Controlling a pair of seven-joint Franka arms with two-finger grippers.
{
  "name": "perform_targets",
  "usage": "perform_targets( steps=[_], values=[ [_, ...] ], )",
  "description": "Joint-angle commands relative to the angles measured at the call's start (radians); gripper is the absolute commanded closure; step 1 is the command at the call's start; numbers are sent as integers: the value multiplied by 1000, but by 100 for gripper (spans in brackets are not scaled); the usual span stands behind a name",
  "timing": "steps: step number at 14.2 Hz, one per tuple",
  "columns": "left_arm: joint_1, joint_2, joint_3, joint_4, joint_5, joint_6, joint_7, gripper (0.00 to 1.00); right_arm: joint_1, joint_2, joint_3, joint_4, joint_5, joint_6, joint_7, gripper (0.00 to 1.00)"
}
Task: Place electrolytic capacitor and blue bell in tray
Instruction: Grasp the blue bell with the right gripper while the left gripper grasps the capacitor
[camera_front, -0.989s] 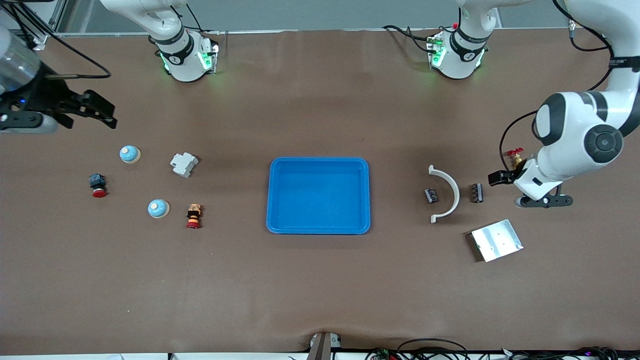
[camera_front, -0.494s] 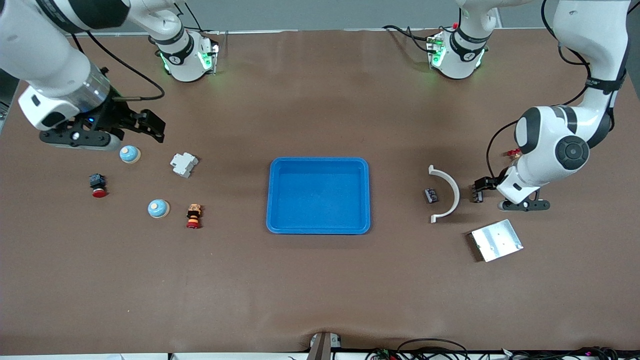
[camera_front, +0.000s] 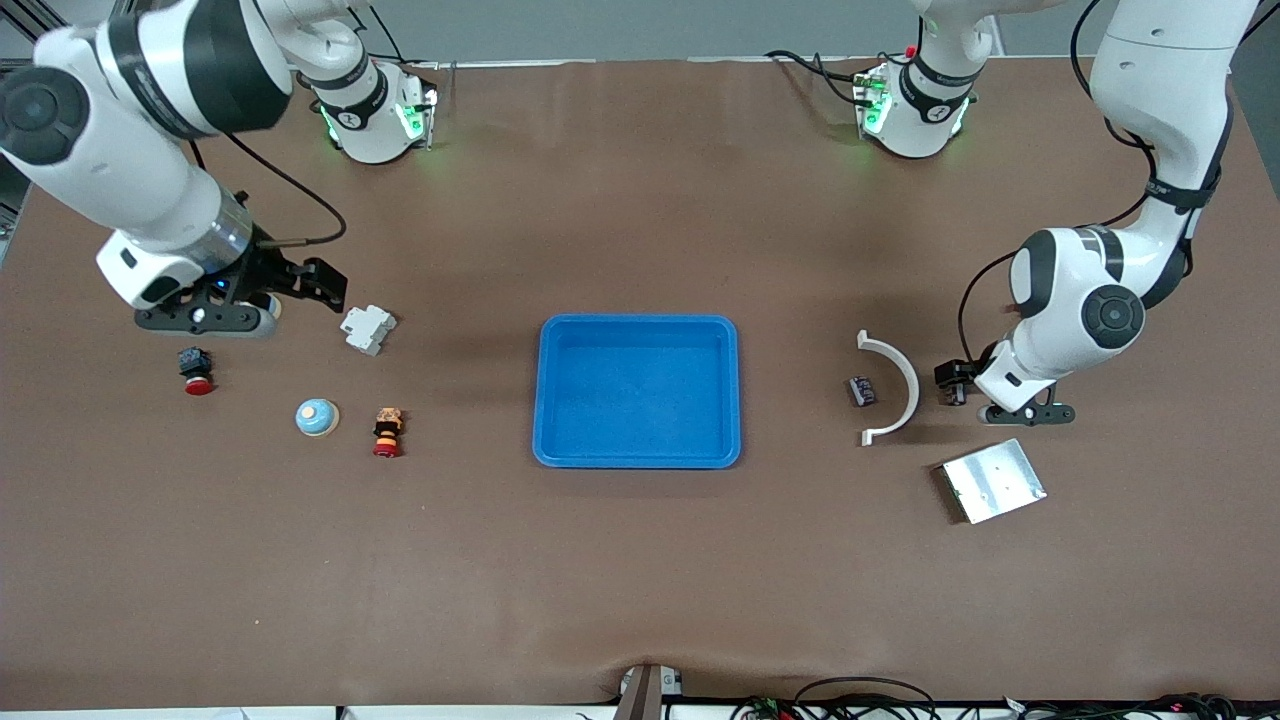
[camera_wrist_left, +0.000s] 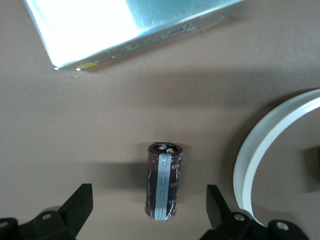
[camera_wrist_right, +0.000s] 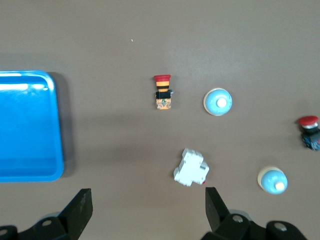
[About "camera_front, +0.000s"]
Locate metal table clamp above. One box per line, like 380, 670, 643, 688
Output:
615, 663, 686, 720

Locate black looped cable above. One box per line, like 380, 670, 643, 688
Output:
795, 677, 938, 720

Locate brown table mat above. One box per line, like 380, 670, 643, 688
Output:
0, 55, 1280, 713

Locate black left base cables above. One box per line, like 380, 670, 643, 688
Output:
765, 48, 871, 109

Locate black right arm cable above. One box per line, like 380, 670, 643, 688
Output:
185, 130, 348, 247

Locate blue plastic tray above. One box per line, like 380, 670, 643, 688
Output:
532, 314, 742, 470

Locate black cable bundle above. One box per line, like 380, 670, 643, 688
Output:
1015, 692, 1241, 720

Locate silver metal plate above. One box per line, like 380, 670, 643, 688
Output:
940, 438, 1048, 525

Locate white curved plastic bracket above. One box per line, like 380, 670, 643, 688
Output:
856, 329, 921, 447

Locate red button black base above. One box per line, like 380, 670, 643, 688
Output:
177, 346, 215, 396

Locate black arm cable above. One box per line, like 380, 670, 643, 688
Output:
958, 0, 1236, 373
185, 130, 348, 247

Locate black right base cable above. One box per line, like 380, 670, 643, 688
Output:
370, 5, 456, 71

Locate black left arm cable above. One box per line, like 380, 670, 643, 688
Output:
958, 0, 1236, 373

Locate white circuit breaker module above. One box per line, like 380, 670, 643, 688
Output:
340, 304, 398, 357

